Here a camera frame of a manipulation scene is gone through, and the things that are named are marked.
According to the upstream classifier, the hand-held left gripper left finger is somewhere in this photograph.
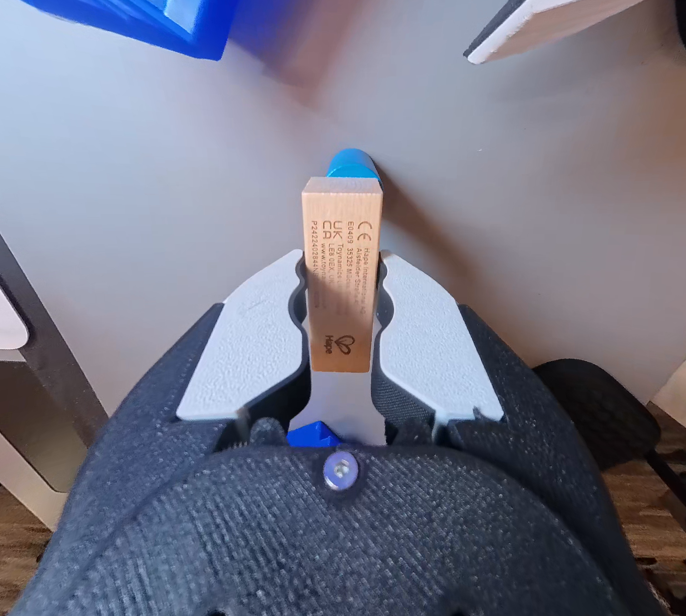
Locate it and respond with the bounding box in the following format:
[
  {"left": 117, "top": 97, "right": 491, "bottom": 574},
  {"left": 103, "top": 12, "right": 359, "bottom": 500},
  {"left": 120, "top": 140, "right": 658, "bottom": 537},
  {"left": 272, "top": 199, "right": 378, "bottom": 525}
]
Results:
[{"left": 175, "top": 249, "right": 314, "bottom": 426}]

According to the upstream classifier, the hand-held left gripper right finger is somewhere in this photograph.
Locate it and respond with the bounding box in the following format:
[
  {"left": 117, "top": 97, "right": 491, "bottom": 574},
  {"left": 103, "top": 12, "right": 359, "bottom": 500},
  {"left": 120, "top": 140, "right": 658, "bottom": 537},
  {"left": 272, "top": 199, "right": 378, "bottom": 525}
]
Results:
[{"left": 372, "top": 252, "right": 504, "bottom": 426}]

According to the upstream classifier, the teal wooden cylinder block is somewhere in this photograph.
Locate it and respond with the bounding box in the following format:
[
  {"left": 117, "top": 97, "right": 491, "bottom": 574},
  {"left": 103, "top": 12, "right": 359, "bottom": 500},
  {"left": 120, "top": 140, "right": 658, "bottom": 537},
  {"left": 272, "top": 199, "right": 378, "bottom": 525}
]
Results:
[{"left": 288, "top": 420, "right": 342, "bottom": 449}]

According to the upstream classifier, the pale wooden arch block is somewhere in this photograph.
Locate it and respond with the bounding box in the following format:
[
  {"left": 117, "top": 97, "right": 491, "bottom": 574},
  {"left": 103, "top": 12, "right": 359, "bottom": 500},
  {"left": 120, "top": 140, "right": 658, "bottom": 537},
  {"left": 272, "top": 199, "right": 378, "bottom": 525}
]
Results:
[{"left": 302, "top": 177, "right": 384, "bottom": 372}]

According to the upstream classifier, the blue wooden cylinder block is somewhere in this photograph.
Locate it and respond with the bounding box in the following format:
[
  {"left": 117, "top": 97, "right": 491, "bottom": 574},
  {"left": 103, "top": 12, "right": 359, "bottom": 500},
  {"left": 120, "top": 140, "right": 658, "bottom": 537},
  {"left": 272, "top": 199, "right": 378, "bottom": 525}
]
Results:
[{"left": 325, "top": 148, "right": 378, "bottom": 183}]

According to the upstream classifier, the black wrist rest pad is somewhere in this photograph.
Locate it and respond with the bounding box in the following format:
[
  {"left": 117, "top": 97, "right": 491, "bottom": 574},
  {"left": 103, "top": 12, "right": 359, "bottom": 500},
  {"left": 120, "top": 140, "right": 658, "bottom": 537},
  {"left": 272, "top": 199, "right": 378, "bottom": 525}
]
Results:
[{"left": 533, "top": 359, "right": 662, "bottom": 472}]

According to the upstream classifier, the white document stand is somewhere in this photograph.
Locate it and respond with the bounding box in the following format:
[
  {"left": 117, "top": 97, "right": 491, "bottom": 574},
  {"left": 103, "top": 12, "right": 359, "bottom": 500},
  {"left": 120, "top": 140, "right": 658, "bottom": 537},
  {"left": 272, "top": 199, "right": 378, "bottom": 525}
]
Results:
[{"left": 0, "top": 284, "right": 29, "bottom": 351}]

